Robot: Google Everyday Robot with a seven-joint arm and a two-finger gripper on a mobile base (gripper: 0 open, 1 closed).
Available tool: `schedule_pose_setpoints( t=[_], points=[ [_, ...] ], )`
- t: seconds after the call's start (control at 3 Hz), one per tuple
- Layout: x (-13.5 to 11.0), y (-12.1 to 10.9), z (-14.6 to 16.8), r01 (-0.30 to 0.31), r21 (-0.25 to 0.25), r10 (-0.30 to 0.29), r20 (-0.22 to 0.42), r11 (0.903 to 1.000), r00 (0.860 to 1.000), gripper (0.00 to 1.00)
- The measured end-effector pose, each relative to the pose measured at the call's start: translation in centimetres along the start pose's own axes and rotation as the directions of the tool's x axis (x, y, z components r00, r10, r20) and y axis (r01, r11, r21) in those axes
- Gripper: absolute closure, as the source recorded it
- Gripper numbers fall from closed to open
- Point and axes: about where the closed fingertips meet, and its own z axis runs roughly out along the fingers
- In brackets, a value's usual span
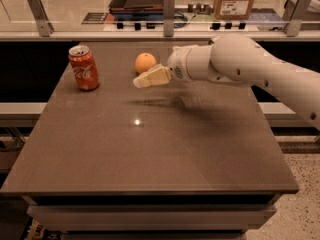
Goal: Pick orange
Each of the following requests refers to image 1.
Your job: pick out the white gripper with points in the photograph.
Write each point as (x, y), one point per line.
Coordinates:
(176, 65)

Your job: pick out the orange fruit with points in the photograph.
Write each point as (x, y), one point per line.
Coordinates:
(144, 62)

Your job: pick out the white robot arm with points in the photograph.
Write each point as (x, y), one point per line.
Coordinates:
(234, 59)

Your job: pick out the dark open tray box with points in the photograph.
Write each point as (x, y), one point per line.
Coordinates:
(140, 0)

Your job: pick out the red Coca-Cola can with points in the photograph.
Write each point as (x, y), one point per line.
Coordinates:
(84, 67)

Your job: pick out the cardboard box with label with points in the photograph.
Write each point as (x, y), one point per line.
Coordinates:
(232, 9)

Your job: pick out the grey table drawer unit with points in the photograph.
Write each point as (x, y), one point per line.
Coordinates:
(152, 218)

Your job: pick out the middle metal railing post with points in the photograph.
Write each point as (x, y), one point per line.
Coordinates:
(168, 17)

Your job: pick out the metal railing post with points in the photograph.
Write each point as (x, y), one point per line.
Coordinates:
(168, 17)
(293, 16)
(44, 26)

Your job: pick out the left metal railing post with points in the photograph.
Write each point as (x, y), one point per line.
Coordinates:
(44, 26)

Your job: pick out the right metal railing post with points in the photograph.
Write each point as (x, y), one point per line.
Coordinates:
(293, 16)

